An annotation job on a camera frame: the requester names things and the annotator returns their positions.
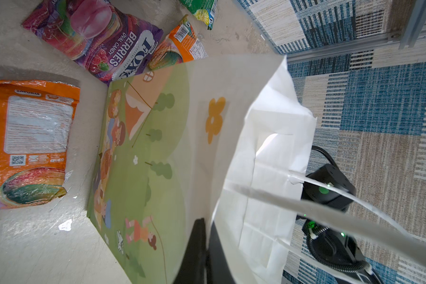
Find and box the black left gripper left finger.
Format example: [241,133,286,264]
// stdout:
[173,218,207,284]

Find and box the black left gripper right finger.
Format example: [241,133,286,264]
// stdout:
[207,223,235,284]

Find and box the white paper bag with print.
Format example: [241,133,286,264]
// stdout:
[88,54,426,284]

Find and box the small orange snack bag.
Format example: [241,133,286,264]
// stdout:
[149,15,208,71]

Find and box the green snack bag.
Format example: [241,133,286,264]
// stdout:
[180,0,217,30]

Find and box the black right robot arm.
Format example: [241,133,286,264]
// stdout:
[297,146,383,284]

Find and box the purple berries candy bag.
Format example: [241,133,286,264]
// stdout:
[22,0,163,84]

